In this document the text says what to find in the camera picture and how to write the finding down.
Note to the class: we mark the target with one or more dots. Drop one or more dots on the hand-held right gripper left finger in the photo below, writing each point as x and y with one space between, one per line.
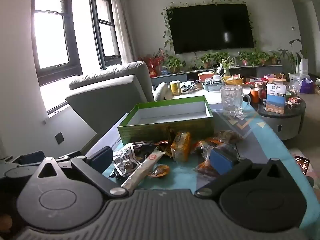
101 158

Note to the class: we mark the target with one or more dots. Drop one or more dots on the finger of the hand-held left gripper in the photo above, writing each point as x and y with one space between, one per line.
31 158

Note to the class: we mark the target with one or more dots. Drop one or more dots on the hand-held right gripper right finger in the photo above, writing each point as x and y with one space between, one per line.
222 161

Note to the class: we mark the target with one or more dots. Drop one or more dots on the red clear snack packet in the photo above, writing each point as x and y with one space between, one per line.
202 166

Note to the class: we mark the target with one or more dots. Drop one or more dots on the silver black snack packet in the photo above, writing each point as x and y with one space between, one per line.
123 160

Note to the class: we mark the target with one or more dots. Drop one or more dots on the dark red snack packet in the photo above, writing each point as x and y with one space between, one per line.
142 146

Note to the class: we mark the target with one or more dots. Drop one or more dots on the long sausage packet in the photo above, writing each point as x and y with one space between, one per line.
145 166

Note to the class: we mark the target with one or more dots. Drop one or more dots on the green cardboard box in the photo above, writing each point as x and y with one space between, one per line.
140 132

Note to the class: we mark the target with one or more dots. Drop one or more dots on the small orange snack packet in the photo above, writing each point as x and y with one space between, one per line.
158 171

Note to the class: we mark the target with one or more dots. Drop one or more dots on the clear glass mug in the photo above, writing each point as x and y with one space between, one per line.
231 100

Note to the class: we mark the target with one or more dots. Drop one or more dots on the grey armchair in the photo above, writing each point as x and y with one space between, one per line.
107 95

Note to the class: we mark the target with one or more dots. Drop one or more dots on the dark round side table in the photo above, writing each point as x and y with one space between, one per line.
280 127

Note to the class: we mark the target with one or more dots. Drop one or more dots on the white round coffee table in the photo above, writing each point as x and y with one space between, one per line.
195 95

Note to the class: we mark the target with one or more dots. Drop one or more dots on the orange cup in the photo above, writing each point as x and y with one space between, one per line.
254 96

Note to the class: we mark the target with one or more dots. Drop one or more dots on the blue plastic basket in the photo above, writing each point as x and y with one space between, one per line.
212 87

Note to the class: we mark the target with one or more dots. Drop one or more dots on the smartphone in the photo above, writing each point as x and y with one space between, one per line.
302 165

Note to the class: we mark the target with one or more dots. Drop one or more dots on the glass jar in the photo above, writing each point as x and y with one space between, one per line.
262 91

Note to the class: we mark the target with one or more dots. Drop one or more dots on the blue white carton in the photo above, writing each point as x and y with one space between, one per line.
275 100

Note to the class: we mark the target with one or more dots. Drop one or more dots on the wicker basket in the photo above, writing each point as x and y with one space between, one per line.
233 81

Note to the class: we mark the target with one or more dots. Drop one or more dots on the orange cardboard box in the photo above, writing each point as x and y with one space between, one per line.
206 76

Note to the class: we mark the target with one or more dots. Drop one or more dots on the yellow can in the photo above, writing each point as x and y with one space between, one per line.
175 88

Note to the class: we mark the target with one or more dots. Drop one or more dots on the cream cushion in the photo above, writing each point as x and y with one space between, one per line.
162 91

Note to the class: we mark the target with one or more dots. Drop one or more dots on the red wrapped snack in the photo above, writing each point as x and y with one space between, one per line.
293 101

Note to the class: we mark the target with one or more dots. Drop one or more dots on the spider plant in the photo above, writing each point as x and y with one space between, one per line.
226 63

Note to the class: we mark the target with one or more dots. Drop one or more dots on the small potted plant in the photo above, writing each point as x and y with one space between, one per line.
207 58

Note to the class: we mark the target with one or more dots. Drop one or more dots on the bushy potted plant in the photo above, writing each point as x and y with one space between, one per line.
173 63

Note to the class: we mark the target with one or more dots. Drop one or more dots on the wide potted plant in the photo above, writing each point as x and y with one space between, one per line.
252 56

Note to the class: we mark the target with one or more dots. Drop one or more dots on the red flower arrangement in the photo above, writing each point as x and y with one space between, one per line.
153 60

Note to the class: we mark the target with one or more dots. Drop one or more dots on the purple gift bag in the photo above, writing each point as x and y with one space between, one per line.
308 87

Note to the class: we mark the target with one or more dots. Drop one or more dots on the black framed window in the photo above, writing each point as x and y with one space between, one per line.
107 35
50 37

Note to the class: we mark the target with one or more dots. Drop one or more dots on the white air purifier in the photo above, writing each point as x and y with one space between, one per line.
303 66

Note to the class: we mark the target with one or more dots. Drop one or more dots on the tall leafy plant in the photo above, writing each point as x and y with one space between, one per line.
291 55

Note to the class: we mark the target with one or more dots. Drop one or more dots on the pale curtain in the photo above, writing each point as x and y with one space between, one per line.
122 30

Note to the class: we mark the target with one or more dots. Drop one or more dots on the black wall socket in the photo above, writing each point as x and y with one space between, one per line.
59 138

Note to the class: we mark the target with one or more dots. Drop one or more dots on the wall television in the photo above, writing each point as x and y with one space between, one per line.
210 27

